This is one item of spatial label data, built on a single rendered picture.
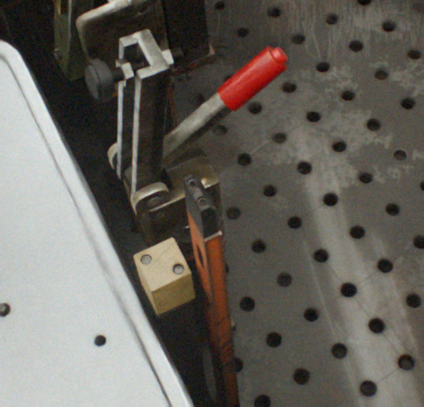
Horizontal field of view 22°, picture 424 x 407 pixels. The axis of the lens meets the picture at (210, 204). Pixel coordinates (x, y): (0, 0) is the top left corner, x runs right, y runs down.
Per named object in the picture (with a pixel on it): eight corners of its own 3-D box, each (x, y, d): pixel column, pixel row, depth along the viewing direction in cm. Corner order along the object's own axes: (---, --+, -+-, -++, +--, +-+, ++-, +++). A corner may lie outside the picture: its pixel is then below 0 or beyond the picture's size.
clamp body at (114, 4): (93, 171, 126) (28, -32, 93) (182, 132, 128) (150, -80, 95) (124, 235, 123) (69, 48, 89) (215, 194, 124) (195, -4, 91)
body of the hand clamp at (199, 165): (156, 309, 118) (114, 155, 87) (213, 284, 119) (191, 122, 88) (179, 356, 116) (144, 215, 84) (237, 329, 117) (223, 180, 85)
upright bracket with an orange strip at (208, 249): (217, 395, 113) (180, 176, 69) (228, 390, 114) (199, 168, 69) (229, 420, 112) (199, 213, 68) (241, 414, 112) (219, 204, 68)
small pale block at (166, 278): (171, 391, 114) (131, 254, 81) (202, 377, 114) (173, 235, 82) (185, 421, 112) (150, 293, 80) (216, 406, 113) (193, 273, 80)
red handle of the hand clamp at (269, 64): (112, 156, 85) (262, 28, 79) (128, 161, 87) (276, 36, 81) (133, 199, 83) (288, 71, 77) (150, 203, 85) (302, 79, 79)
